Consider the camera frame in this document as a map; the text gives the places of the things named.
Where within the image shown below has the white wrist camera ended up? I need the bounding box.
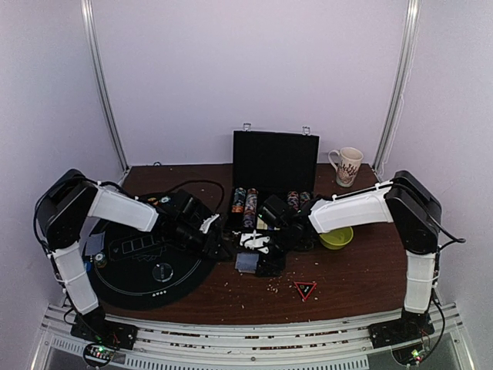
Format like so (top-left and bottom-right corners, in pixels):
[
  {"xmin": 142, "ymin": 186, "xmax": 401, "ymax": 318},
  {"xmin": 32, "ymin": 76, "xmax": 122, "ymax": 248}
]
[
  {"xmin": 240, "ymin": 230, "xmax": 270, "ymax": 254},
  {"xmin": 200, "ymin": 214, "xmax": 220, "ymax": 234}
]

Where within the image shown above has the cream card deck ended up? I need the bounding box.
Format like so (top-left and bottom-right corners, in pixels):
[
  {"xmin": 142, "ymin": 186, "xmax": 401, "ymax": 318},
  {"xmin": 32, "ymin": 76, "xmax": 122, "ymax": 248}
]
[{"xmin": 256, "ymin": 218, "xmax": 268, "ymax": 230}]

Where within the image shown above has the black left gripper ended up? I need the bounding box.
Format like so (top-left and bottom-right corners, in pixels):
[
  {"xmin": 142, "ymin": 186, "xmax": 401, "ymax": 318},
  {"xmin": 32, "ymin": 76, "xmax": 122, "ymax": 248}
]
[{"xmin": 173, "ymin": 219, "xmax": 233, "ymax": 261}]

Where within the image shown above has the yellow-green bowl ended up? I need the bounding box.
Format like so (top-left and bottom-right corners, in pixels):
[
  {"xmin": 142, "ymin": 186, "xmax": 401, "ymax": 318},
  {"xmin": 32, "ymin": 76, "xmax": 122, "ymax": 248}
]
[{"xmin": 319, "ymin": 227, "xmax": 354, "ymax": 251}]

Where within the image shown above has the right aluminium frame post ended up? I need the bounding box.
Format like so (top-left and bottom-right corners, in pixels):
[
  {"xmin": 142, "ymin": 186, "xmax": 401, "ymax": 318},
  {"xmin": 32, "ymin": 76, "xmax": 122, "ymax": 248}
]
[{"xmin": 373, "ymin": 0, "xmax": 421, "ymax": 177}]

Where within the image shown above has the clear black round button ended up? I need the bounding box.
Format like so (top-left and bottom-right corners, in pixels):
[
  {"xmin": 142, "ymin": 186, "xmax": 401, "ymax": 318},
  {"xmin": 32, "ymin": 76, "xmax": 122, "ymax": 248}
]
[{"xmin": 152, "ymin": 263, "xmax": 174, "ymax": 283}]

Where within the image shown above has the blue checkered playing card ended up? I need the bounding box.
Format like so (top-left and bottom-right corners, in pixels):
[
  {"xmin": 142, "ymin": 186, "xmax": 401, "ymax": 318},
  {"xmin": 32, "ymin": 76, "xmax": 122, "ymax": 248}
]
[{"xmin": 85, "ymin": 233, "xmax": 105, "ymax": 256}]

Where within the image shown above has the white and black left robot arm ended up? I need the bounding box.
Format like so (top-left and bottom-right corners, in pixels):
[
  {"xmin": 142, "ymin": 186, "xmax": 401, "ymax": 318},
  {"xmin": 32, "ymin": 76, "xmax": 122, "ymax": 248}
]
[{"xmin": 33, "ymin": 169, "xmax": 232, "ymax": 349}]

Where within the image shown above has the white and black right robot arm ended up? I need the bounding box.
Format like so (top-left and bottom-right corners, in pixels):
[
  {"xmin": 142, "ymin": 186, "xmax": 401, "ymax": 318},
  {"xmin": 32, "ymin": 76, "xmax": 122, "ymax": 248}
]
[{"xmin": 239, "ymin": 170, "xmax": 465, "ymax": 348}]

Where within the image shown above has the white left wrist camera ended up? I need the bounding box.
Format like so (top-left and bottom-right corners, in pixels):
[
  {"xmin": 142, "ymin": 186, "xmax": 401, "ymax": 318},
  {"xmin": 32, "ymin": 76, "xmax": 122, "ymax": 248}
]
[{"xmin": 200, "ymin": 214, "xmax": 220, "ymax": 234}]

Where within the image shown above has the right green circuit board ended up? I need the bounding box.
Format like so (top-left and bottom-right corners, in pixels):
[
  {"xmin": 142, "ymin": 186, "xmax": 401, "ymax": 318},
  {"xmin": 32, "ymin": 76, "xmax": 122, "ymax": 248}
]
[{"xmin": 399, "ymin": 346, "xmax": 430, "ymax": 365}]

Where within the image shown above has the aluminium front rail base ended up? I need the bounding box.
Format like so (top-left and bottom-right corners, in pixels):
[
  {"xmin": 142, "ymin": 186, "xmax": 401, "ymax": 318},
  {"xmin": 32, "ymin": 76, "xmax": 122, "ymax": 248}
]
[{"xmin": 27, "ymin": 304, "xmax": 479, "ymax": 369}]

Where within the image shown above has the left outer poker chip row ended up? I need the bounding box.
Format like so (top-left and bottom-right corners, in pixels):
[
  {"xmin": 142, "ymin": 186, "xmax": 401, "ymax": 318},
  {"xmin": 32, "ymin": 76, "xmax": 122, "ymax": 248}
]
[{"xmin": 231, "ymin": 187, "xmax": 247, "ymax": 214}]

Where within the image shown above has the right outer poker chip row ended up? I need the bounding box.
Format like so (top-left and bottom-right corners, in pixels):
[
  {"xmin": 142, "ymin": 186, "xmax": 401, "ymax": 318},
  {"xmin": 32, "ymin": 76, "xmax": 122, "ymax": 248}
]
[{"xmin": 299, "ymin": 191, "xmax": 311, "ymax": 206}]

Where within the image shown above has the green circuit board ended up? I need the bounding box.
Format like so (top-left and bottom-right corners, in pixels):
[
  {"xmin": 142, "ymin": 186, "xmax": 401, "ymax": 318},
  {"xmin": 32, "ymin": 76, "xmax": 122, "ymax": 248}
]
[
  {"xmin": 399, "ymin": 346, "xmax": 430, "ymax": 365},
  {"xmin": 82, "ymin": 343, "xmax": 117, "ymax": 368}
]

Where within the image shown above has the cream patterned mug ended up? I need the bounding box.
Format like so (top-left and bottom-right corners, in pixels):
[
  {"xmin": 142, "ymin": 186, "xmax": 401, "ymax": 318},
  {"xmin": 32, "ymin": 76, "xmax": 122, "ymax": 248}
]
[{"xmin": 327, "ymin": 147, "xmax": 364, "ymax": 187}]

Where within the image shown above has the red and black triangle card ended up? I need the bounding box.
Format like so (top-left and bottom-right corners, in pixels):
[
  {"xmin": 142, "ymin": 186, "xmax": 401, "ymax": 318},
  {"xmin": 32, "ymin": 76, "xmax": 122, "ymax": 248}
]
[{"xmin": 294, "ymin": 281, "xmax": 317, "ymax": 301}]

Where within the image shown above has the left green circuit board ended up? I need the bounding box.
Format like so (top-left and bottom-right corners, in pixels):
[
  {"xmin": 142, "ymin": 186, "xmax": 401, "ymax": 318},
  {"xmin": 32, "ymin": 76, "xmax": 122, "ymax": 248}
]
[{"xmin": 82, "ymin": 343, "xmax": 117, "ymax": 368}]

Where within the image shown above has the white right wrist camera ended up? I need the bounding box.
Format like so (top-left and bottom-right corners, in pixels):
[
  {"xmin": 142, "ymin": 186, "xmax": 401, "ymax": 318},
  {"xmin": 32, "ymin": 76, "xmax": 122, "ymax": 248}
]
[{"xmin": 240, "ymin": 230, "xmax": 270, "ymax": 254}]

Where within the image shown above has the left aluminium frame post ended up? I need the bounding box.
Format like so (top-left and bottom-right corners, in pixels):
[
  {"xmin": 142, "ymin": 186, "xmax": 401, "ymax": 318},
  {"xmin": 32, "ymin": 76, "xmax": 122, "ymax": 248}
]
[{"xmin": 80, "ymin": 0, "xmax": 129, "ymax": 172}]

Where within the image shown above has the aluminium frame post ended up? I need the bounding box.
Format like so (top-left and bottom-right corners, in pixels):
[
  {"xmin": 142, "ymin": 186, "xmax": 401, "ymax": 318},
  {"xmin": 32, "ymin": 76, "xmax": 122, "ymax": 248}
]
[
  {"xmin": 80, "ymin": 0, "xmax": 129, "ymax": 172},
  {"xmin": 373, "ymin": 0, "xmax": 421, "ymax": 177}
]

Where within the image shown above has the grey card deck box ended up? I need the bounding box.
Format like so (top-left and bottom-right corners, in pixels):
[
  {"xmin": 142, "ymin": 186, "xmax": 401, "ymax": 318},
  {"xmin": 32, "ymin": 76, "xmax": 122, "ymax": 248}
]
[{"xmin": 235, "ymin": 253, "xmax": 259, "ymax": 274}]

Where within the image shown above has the left inner poker chip row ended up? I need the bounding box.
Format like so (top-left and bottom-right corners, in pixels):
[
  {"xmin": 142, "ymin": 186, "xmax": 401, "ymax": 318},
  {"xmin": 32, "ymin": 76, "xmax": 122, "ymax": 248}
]
[{"xmin": 242, "ymin": 188, "xmax": 258, "ymax": 228}]

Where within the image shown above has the round black poker mat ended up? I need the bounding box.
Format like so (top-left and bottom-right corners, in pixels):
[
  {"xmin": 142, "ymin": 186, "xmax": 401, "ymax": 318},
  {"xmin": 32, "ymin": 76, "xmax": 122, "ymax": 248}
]
[{"xmin": 86, "ymin": 192, "xmax": 223, "ymax": 311}]

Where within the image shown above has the black poker chip case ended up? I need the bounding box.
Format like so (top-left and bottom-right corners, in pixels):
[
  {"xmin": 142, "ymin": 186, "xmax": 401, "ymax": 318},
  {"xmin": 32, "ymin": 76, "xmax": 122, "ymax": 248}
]
[{"xmin": 225, "ymin": 130, "xmax": 320, "ymax": 231}]

